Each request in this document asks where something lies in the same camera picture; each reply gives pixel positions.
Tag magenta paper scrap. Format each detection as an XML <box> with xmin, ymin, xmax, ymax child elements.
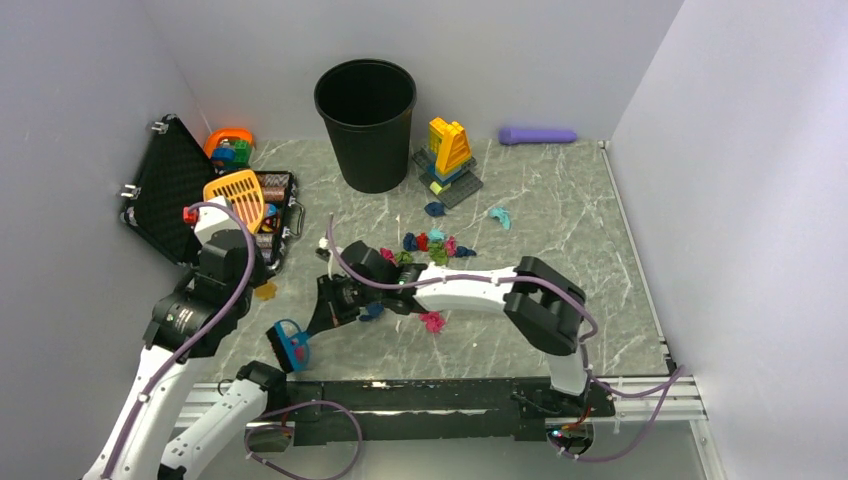
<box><xmin>379</xmin><ymin>248</ymin><xmax>397</xmax><ymax>265</ymax></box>

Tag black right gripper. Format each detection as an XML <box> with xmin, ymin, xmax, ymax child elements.
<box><xmin>308</xmin><ymin>272</ymin><xmax>384</xmax><ymax>335</ymax></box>

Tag cyan paper scrap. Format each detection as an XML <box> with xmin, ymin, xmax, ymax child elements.
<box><xmin>488</xmin><ymin>207</ymin><xmax>512</xmax><ymax>230</ymax></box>

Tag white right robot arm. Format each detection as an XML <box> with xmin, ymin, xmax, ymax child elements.
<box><xmin>305</xmin><ymin>241</ymin><xmax>591</xmax><ymax>417</ymax></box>

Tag black poker chip case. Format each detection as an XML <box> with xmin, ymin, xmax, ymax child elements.
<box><xmin>120</xmin><ymin>114</ymin><xmax>305</xmax><ymax>273</ymax></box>

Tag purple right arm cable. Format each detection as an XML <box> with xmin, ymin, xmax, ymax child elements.
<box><xmin>325</xmin><ymin>213</ymin><xmax>687</xmax><ymax>465</ymax></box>

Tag navy paper scrap right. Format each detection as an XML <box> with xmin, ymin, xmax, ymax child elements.
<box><xmin>454</xmin><ymin>246</ymin><xmax>477</xmax><ymax>258</ymax></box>

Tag navy paper scrap near bricks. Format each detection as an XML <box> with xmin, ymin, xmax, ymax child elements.
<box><xmin>424</xmin><ymin>202</ymin><xmax>446</xmax><ymax>218</ymax></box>

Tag black plastic trash bin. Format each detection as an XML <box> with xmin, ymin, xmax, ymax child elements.
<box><xmin>313</xmin><ymin>59</ymin><xmax>417</xmax><ymax>194</ymax></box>

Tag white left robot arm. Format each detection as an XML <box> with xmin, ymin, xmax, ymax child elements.
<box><xmin>84</xmin><ymin>228</ymin><xmax>288</xmax><ymax>479</ymax></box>

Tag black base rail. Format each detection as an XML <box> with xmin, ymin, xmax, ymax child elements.
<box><xmin>248</xmin><ymin>377</ymin><xmax>616</xmax><ymax>452</ymax></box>

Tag dark blue paper scrap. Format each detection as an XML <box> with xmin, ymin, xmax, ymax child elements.
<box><xmin>358</xmin><ymin>302</ymin><xmax>385</xmax><ymax>322</ymax></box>

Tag purple cylinder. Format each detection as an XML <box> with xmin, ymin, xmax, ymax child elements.
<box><xmin>497</xmin><ymin>127</ymin><xmax>578</xmax><ymax>145</ymax></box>

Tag light blue paper scrap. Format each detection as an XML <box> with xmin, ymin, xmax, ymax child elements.
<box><xmin>427</xmin><ymin>228</ymin><xmax>446</xmax><ymax>242</ymax></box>

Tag blue brush with black bristles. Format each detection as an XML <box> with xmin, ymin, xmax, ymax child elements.
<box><xmin>265</xmin><ymin>319</ymin><xmax>311</xmax><ymax>374</ymax></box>

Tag yellow toy brick building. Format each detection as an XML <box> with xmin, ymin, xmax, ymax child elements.
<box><xmin>411</xmin><ymin>117</ymin><xmax>484</xmax><ymax>209</ymax></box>

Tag green paper scrap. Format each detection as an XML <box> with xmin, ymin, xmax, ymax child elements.
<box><xmin>394</xmin><ymin>242</ymin><xmax>450</xmax><ymax>266</ymax></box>

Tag red paper scrap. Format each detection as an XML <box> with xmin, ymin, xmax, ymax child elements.
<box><xmin>416</xmin><ymin>232</ymin><xmax>429</xmax><ymax>252</ymax></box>

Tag orange tape dispenser toy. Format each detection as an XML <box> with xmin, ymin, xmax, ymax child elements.
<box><xmin>203</xmin><ymin>127</ymin><xmax>255</xmax><ymax>171</ymax></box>

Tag pink paper scrap centre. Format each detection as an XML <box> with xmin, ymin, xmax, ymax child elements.
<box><xmin>419</xmin><ymin>311</ymin><xmax>446</xmax><ymax>334</ymax></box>

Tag yellow slotted plastic scoop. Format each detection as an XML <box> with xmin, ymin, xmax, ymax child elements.
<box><xmin>202</xmin><ymin>169</ymin><xmax>280</xmax><ymax>264</ymax></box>

